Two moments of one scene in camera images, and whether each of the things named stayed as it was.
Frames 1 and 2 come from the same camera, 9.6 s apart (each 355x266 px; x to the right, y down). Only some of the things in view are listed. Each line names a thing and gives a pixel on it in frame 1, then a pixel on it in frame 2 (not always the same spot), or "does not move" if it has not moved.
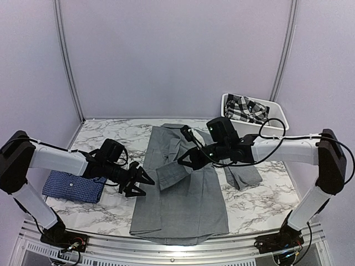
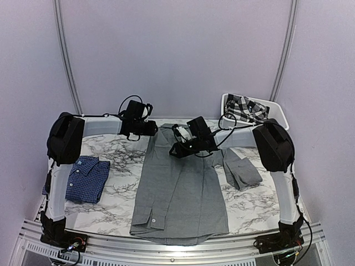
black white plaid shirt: (241, 108) does not move
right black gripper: (191, 152) -> (180, 152)
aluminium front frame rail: (231, 250) does not move
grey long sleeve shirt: (176, 205) does not move
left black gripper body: (117, 174) -> (138, 129)
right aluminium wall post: (289, 45) does not move
